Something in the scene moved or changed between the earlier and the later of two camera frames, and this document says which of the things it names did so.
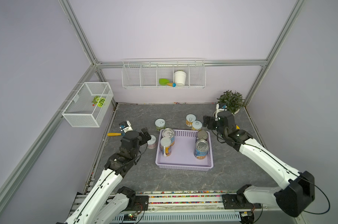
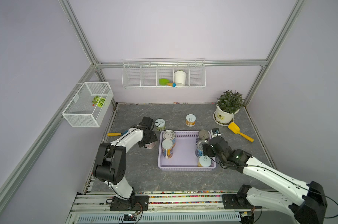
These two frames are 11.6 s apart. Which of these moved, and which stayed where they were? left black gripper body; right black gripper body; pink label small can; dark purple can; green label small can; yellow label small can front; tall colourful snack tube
Moved: left black gripper body; yellow label small can front; right black gripper body
Stayed: pink label small can; green label small can; dark purple can; tall colourful snack tube
